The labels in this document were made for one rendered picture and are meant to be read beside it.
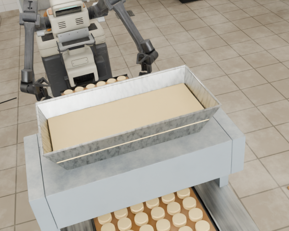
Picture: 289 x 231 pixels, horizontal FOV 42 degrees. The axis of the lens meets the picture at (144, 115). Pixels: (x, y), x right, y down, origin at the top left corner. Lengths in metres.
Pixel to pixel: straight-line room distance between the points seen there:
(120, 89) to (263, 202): 1.58
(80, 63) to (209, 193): 1.67
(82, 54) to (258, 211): 1.66
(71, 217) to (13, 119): 2.58
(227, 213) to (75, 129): 0.66
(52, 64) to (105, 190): 2.06
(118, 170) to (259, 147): 1.97
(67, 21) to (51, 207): 1.75
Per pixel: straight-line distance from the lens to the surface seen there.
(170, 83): 1.39
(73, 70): 2.88
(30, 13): 2.25
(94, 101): 1.34
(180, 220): 1.37
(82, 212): 1.26
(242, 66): 4.06
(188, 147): 1.24
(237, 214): 1.50
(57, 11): 2.67
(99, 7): 2.60
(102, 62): 3.04
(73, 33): 2.76
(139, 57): 2.09
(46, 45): 3.08
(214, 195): 1.55
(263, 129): 3.22
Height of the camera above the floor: 2.01
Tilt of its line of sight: 36 degrees down
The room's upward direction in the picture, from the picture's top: 8 degrees counter-clockwise
